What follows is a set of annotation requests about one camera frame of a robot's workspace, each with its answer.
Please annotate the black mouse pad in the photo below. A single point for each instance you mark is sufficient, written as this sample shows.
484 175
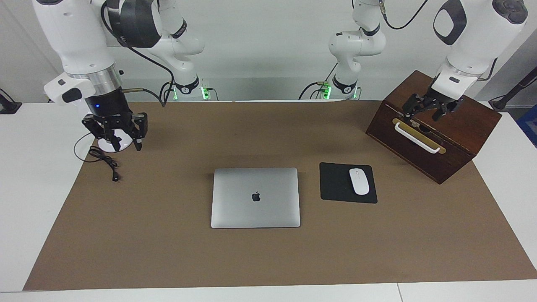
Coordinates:
333 184

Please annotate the blue crate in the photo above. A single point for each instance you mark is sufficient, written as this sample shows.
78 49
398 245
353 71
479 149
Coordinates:
529 128

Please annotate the black clamp stand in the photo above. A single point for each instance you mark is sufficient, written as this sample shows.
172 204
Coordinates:
7 107

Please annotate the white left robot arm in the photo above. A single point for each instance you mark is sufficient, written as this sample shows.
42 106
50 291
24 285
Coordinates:
474 37

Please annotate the black tripod leg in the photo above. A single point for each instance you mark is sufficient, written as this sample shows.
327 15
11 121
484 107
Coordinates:
509 95

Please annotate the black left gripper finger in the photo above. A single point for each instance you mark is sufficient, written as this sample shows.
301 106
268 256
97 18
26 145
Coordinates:
413 105
445 110

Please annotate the dark wooden box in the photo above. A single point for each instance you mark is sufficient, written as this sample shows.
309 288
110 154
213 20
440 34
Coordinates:
461 130

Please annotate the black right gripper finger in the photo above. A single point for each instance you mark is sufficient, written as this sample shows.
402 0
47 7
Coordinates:
107 132
140 128

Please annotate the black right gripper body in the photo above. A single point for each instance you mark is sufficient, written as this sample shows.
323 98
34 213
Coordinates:
107 105

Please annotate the silver laptop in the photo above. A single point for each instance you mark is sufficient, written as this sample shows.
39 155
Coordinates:
256 209

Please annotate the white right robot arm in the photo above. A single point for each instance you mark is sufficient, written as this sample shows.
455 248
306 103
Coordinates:
71 37

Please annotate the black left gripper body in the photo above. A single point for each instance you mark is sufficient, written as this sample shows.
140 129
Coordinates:
442 100

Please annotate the brown table mat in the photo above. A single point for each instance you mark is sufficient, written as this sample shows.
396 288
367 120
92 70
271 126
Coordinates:
168 251

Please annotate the white computer mouse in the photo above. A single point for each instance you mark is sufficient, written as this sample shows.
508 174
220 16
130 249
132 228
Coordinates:
359 181

